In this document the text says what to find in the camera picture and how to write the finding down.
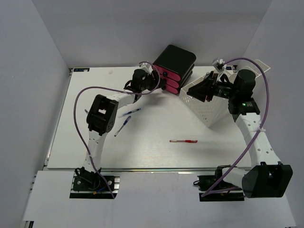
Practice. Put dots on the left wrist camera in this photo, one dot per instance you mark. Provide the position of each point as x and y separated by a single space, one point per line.
144 66

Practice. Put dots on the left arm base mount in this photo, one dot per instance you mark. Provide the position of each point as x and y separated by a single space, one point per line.
90 185

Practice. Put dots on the blue capped pen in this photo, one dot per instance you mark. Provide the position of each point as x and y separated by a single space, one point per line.
125 122

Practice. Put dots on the white plastic file rack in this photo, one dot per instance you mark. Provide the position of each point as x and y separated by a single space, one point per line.
211 112

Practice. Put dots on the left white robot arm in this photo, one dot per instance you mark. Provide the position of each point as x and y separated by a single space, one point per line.
102 114

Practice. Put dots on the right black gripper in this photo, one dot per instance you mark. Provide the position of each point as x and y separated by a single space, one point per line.
200 90

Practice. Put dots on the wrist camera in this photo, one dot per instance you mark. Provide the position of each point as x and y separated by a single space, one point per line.
218 64
144 66

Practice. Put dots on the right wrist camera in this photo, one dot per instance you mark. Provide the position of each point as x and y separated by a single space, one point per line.
218 64

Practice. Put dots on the blue clear pen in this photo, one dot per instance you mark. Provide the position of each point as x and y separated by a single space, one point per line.
129 112

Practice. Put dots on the black pink drawer organizer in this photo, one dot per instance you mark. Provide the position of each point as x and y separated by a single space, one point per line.
175 65

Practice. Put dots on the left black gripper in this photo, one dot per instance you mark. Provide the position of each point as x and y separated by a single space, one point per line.
149 76

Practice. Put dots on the blue sticker label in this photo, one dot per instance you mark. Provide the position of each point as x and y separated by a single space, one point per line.
81 69

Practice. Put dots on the red pen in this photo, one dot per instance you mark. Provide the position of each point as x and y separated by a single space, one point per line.
183 141

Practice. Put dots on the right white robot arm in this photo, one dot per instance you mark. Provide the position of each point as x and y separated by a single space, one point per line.
258 171

